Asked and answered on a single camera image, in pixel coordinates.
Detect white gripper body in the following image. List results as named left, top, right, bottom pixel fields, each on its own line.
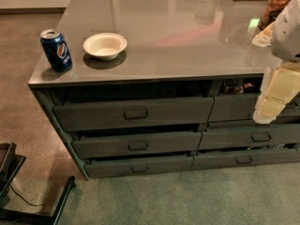
left=258, top=61, right=300, bottom=111

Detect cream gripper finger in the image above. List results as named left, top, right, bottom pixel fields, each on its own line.
left=252, top=97, right=285, bottom=124

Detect drawer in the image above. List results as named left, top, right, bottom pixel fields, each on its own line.
left=208, top=93, right=300, bottom=122
left=72, top=131, right=202, bottom=158
left=191, top=148, right=300, bottom=170
left=199, top=124, right=300, bottom=150
left=53, top=97, right=214, bottom=131
left=85, top=155, right=193, bottom=178

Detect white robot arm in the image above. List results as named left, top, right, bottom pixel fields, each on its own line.
left=252, top=0, right=300, bottom=124

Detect grey drawer cabinet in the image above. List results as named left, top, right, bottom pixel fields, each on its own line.
left=29, top=0, right=300, bottom=178

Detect snack bags in shelf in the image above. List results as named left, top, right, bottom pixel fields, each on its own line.
left=221, top=78, right=262, bottom=94

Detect glass snack jar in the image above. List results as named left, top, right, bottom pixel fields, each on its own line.
left=258, top=0, right=291, bottom=30

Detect white bowl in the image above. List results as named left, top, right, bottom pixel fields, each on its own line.
left=82, top=33, right=128, bottom=61

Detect blue Pepsi can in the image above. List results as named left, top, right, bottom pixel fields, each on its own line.
left=40, top=29, right=72, bottom=72

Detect black metal stand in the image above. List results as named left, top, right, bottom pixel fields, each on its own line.
left=0, top=142, right=77, bottom=225

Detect black cable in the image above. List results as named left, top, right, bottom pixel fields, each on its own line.
left=6, top=181, right=47, bottom=213

